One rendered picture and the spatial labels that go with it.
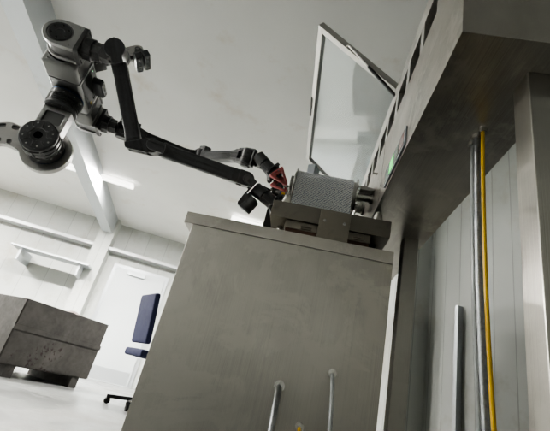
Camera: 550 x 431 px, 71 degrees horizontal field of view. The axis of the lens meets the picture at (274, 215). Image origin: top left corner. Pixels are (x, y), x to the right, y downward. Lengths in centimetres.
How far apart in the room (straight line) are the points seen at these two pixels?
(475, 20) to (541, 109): 22
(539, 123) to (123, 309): 804
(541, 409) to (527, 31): 67
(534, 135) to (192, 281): 91
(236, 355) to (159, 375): 21
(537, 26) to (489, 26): 9
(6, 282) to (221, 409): 812
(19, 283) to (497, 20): 870
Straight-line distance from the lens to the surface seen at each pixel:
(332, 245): 120
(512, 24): 97
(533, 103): 94
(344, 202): 156
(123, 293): 850
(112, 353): 839
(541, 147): 88
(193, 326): 115
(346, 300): 116
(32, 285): 891
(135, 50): 206
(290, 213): 130
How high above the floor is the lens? 43
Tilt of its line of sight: 25 degrees up
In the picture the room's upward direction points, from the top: 14 degrees clockwise
